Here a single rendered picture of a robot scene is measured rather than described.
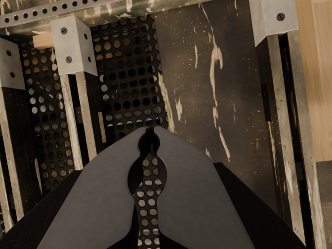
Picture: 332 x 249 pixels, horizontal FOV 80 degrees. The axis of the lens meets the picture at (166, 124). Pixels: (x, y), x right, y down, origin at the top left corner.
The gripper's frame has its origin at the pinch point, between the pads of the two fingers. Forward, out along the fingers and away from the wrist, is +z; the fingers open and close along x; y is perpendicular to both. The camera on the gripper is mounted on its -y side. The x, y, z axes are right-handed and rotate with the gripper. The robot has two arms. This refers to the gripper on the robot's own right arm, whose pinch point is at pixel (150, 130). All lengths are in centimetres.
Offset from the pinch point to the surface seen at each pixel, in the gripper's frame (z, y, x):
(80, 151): 27.2, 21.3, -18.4
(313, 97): 29.5, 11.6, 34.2
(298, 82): 26.9, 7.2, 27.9
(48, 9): 45, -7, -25
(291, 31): 31.6, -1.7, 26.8
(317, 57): 33.3, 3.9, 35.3
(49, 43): 45, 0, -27
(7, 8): 47, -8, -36
